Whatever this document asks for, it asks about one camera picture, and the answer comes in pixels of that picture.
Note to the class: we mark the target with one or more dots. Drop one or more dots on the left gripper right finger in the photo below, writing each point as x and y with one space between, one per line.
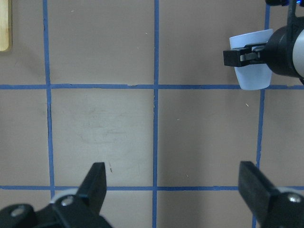
272 206

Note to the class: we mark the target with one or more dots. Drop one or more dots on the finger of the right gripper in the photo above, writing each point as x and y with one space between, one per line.
250 54

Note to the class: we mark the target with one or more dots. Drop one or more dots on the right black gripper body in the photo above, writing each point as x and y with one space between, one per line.
284 51

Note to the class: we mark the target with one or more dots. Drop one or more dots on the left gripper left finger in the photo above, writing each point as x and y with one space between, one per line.
80 208

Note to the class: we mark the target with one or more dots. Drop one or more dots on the light blue plastic cup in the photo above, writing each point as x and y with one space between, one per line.
252 77

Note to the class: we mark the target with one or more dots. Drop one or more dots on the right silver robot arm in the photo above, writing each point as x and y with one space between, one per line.
282 52

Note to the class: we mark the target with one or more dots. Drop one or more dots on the wooden cup rack stand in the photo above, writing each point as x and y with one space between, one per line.
5 25

